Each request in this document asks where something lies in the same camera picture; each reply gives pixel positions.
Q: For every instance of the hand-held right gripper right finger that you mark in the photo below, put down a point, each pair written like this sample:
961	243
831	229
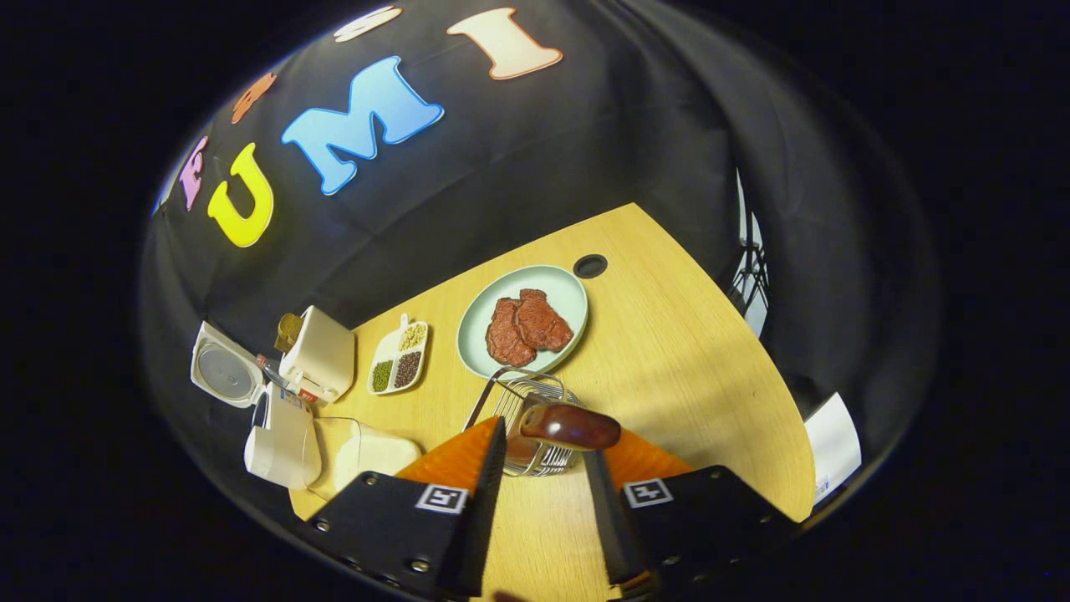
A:
614	535

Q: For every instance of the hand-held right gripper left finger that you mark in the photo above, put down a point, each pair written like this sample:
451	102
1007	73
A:
485	518

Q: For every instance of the brown wooden spoon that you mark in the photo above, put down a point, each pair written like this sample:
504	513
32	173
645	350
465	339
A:
573	426

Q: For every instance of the clear box of white rice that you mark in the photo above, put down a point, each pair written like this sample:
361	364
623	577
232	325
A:
368	456

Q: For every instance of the white rice cooker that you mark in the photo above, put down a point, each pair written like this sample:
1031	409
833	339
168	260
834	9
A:
280	447

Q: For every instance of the pale green plate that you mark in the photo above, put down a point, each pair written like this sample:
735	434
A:
481	334

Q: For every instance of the white divided dish of beans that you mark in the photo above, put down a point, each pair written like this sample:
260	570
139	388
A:
399	355

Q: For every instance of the white toaster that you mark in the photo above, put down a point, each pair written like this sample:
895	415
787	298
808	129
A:
322	355

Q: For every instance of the white paper sheet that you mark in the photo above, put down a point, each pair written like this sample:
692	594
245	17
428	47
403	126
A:
833	447

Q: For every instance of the clear water bottle red label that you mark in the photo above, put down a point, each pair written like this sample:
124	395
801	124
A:
284	386

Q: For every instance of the brown toast slice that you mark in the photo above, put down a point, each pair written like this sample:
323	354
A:
288	333

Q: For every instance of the black backdrop cloth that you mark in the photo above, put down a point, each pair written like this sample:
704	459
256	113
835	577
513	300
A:
543	150

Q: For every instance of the metal stand frame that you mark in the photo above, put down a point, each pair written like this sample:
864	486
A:
750	267

